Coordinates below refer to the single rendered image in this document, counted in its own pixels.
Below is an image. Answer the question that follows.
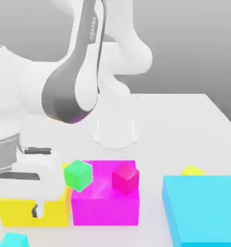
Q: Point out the large yellow box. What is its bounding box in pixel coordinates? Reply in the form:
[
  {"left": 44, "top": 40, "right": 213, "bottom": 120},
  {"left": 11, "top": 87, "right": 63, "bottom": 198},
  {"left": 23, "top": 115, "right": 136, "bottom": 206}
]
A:
[{"left": 0, "top": 162, "right": 72, "bottom": 228}]

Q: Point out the small green cube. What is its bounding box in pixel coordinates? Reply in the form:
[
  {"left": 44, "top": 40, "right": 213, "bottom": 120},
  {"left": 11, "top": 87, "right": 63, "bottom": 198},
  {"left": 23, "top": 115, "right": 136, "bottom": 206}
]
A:
[{"left": 63, "top": 159, "right": 93, "bottom": 193}]

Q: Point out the small red cube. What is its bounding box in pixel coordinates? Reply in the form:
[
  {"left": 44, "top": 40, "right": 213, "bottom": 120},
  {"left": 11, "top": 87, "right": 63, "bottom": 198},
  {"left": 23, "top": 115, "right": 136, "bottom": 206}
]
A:
[{"left": 112, "top": 163, "right": 140, "bottom": 196}]

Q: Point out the small yellow cube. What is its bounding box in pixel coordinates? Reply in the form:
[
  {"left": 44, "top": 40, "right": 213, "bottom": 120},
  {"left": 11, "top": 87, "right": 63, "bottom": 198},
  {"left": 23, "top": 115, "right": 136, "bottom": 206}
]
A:
[{"left": 181, "top": 164, "right": 205, "bottom": 177}]

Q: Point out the large cyan box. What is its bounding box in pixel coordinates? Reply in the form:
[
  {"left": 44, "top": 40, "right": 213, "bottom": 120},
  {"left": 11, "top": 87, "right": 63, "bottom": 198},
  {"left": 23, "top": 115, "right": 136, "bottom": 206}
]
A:
[{"left": 161, "top": 175, "right": 231, "bottom": 247}]

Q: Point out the small cyan cube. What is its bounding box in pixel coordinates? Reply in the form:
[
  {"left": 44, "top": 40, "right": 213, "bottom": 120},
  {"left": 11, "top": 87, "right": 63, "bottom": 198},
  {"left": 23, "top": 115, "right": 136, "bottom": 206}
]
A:
[{"left": 0, "top": 232, "right": 29, "bottom": 247}]

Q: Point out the large magenta box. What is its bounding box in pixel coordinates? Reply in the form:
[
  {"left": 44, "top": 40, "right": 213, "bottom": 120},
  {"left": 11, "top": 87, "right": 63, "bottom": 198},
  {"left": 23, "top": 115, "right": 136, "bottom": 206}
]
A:
[{"left": 70, "top": 160, "right": 141, "bottom": 227}]

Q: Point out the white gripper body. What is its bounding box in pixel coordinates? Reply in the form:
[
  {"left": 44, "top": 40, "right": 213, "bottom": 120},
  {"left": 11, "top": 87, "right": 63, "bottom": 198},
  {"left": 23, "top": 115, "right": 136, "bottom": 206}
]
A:
[{"left": 0, "top": 161, "right": 67, "bottom": 203}]

